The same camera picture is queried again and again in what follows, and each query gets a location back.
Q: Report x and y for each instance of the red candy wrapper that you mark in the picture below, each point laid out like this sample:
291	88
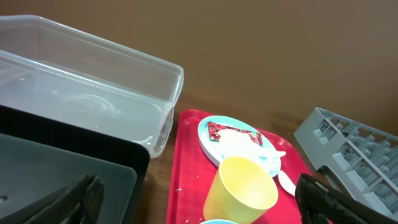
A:
215	128

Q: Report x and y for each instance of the black plastic tray bin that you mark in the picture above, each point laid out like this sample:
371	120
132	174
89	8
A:
40	156

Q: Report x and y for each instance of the light blue bowl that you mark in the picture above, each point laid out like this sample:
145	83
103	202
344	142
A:
218	221

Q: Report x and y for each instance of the yellow plastic cup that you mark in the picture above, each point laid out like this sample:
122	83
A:
241	192

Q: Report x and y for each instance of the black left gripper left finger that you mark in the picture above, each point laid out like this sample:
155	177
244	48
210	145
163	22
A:
78	202

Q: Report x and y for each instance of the clear plastic bin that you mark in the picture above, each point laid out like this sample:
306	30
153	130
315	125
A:
68	75

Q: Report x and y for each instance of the light blue plate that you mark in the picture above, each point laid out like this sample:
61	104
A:
212	148

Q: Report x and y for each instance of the white napkin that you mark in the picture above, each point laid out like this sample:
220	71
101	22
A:
233	143

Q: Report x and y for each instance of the grey dishwasher rack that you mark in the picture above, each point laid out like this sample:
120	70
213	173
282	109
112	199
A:
362	158

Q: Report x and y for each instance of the red serving tray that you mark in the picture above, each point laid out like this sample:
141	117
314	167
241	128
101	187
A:
193	173

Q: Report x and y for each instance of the white plastic spoon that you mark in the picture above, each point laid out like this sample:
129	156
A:
286	183

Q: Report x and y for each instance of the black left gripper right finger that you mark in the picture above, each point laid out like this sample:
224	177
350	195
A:
321	204

